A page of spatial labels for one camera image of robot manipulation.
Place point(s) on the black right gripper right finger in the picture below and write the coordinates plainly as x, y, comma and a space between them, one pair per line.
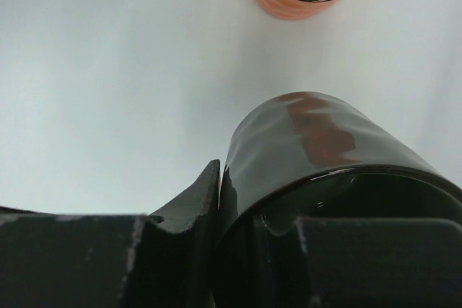
310, 262

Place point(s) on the grey mug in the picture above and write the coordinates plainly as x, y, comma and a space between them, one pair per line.
312, 155

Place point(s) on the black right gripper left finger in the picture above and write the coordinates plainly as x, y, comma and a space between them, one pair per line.
156, 260

